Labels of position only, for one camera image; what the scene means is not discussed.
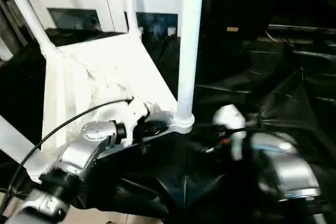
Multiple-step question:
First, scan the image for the white plastic table leg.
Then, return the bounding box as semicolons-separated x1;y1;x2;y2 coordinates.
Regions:
173;0;205;129
0;0;61;60
0;115;40;168
120;0;143;39

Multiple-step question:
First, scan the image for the black bench with silver rail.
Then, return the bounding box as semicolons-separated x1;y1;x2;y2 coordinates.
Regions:
265;24;336;52

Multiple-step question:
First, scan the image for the black plastic mat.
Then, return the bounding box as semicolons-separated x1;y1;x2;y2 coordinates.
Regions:
0;25;336;224

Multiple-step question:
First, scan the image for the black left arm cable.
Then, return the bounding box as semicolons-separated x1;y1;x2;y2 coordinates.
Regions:
0;98;135;210

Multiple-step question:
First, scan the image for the white plastic table top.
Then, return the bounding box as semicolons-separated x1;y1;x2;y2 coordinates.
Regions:
24;34;196;183

